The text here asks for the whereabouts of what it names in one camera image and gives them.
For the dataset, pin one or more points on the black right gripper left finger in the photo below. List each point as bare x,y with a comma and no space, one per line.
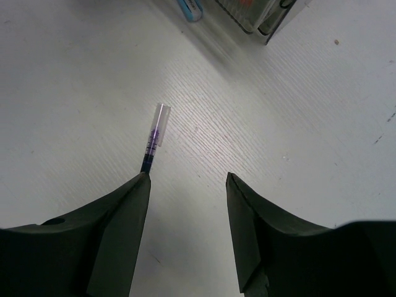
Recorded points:
90,251

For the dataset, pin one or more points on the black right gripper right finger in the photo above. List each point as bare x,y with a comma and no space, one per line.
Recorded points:
280,254

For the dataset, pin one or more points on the purple ink pen refill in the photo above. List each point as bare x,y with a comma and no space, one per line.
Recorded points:
156,135

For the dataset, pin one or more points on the clear acrylic drawer organizer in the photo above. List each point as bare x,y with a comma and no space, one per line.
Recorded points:
264,18

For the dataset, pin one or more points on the orange cap highlighter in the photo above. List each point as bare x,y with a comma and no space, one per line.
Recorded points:
246,3

